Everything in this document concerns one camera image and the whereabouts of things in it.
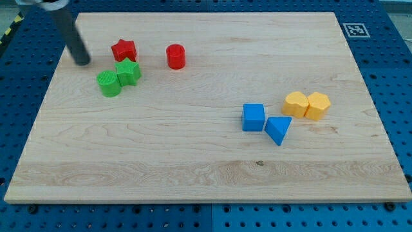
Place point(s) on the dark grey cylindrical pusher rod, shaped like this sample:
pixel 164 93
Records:
pixel 66 26

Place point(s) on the silver rod mount collar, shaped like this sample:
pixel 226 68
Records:
pixel 44 4

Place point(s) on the red star block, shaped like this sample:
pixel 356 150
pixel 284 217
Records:
pixel 124 49

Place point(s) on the green star block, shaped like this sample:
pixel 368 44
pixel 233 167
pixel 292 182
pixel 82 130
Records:
pixel 128 72

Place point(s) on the green cylinder block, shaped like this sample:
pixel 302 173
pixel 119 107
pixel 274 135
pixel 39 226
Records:
pixel 109 83

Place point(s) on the red cylinder block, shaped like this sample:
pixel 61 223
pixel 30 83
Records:
pixel 176 56

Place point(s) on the light wooden board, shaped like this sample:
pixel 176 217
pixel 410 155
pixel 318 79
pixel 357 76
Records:
pixel 176 137

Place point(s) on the blue cube block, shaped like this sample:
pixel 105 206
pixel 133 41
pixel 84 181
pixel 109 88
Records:
pixel 253 117

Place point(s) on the blue triangle block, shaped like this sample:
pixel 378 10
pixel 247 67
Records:
pixel 277 128

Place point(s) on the yellow heart block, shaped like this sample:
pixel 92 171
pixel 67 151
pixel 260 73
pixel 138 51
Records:
pixel 295 104

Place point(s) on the yellow hexagon block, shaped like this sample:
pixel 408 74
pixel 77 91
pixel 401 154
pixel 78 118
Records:
pixel 318 106

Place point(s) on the white fiducial marker tag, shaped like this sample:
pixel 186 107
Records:
pixel 356 30

